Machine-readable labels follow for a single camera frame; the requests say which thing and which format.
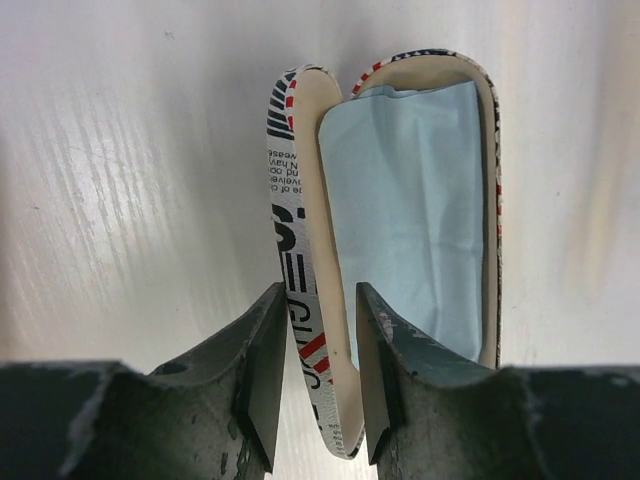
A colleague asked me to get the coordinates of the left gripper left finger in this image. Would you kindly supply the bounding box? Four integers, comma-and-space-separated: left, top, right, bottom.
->
1, 283, 288, 479

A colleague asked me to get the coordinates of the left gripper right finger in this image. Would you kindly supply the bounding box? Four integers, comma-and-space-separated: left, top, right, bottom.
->
357, 283, 639, 479

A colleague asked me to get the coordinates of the flag print glasses case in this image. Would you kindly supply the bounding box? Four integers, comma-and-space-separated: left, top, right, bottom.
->
266, 49, 502, 459

